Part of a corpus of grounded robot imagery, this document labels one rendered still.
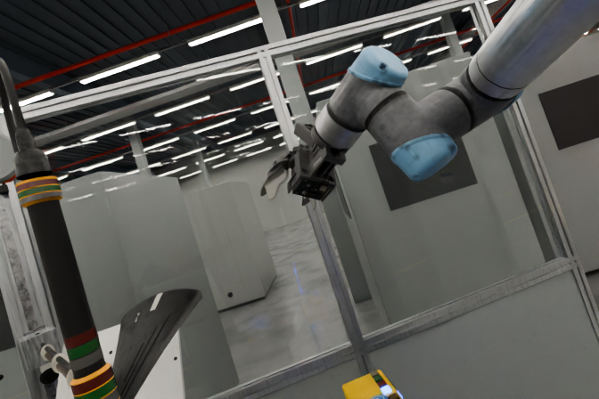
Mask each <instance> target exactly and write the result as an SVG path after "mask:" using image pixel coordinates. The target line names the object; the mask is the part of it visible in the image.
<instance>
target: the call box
mask: <svg viewBox="0 0 599 399"><path fill-rule="evenodd" d="M377 371H378V372H379V374H380V375H381V376H382V378H383V379H384V380H385V382H386V383H387V385H388V386H389V387H390V389H391V392H389V393H387V394H386V395H385V394H384V393H383V392H382V391H381V389H380V388H379V387H378V385H377V383H376V382H375V381H374V379H373V378H372V376H371V375H370V373H369V374H367V375H365V376H363V377H361V378H359V379H355V380H352V381H350V382H349V383H346V384H344V385H342V389H343V392H344V395H345V398H346V399H370V398H372V397H373V396H375V395H380V394H382V395H385V396H386V397H387V398H388V399H389V395H391V394H393V393H397V394H398V396H399V398H400V399H403V398H402V397H401V395H400V394H399V393H398V391H397V390H396V389H395V387H394V386H392V385H391V383H390V382H389V380H388V379H387V378H386V377H385V375H384V374H383V373H382V371H381V370H377Z"/></svg>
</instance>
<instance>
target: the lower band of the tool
mask: <svg viewBox="0 0 599 399"><path fill-rule="evenodd" d="M110 366H111V364H110V363H109V362H107V363H106V365H105V366H103V367H102V368H101V369H100V370H98V371H96V372H94V373H93V374H90V375H88V376H86V377H84V378H82V379H73V380H72V381H71V382H70V384H71V385H72V386H75V385H78V384H81V383H84V382H86V381H88V380H90V379H93V378H95V377H97V376H98V375H100V374H102V373H103V372H105V371H106V370H108V369H109V368H110ZM113 377H114V375H113ZM113 377H112V378H113ZM112 378H111V379H112ZM111 379H110V380H111ZM110 380H108V381H107V382H105V383H104V384H102V386H103V385H105V384H106V383H108V382H109V381H110ZM99 387H101V386H99ZM99 387H97V388H99ZM97 388H96V389H97ZM94 390H95V389H94ZM94 390H91V391H89V392H87V393H84V394H82V395H85V394H88V393H90V392H92V391H94ZM74 396H81V395H74Z"/></svg>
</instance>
